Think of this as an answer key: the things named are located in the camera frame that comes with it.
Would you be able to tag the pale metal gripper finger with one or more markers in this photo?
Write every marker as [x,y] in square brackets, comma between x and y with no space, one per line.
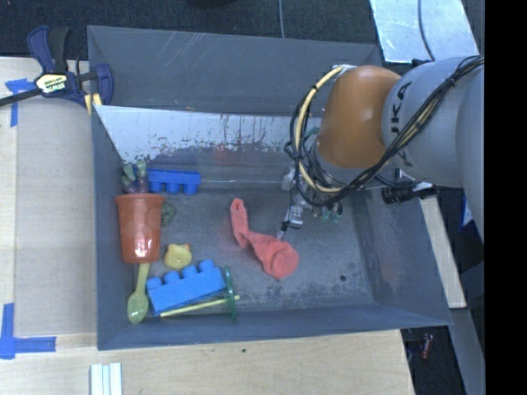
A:
[284,228]
[297,217]

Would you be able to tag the red cloth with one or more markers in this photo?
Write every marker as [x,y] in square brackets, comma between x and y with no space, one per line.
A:
[276,257]

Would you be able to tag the yellow toy animal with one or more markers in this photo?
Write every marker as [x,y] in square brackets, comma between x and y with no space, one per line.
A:
[178,256]

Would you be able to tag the large blue toy brick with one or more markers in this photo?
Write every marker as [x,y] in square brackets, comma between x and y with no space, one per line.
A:
[185,288]

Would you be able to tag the small dark green toy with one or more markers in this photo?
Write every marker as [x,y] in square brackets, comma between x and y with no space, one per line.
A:
[168,214]

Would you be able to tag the long blue toy brick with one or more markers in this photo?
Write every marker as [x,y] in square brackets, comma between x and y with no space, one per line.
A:
[175,179]

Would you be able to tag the yellow stick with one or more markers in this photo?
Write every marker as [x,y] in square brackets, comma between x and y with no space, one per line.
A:
[193,306]

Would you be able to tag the grey metal bin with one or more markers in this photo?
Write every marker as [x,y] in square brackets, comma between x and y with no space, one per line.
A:
[255,76]

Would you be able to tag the orange plastic cup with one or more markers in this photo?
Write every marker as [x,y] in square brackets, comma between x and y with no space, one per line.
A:
[140,229]

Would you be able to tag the green and purple toy figure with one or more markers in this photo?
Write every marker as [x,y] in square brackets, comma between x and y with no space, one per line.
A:
[138,177]

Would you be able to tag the yellow-green plastic spoon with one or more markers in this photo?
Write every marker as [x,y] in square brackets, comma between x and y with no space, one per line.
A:
[138,307]

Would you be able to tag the black cylinder on white bracket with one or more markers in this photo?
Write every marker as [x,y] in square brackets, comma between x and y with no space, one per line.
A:
[397,194]

